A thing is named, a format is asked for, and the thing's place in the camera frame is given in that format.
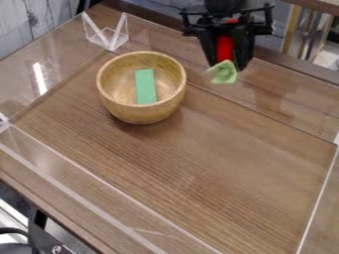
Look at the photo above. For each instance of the clear acrylic stand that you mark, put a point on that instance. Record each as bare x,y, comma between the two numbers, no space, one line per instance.
108,38

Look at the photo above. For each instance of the black table leg bracket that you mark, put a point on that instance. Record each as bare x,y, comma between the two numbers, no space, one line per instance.
44,243

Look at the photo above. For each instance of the wooden bowl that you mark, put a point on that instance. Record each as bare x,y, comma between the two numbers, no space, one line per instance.
115,84

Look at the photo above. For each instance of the gold metal chair frame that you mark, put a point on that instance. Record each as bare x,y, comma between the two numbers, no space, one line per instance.
308,24

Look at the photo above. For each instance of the green rectangular block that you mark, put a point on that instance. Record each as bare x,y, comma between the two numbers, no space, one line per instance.
146,86

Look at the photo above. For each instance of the red plush strawberry green leaves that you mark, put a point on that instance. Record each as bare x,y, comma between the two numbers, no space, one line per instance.
223,69

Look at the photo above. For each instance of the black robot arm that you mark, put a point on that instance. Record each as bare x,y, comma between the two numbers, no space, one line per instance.
226,26

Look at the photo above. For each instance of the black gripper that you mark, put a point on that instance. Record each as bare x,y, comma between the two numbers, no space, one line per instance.
248,17

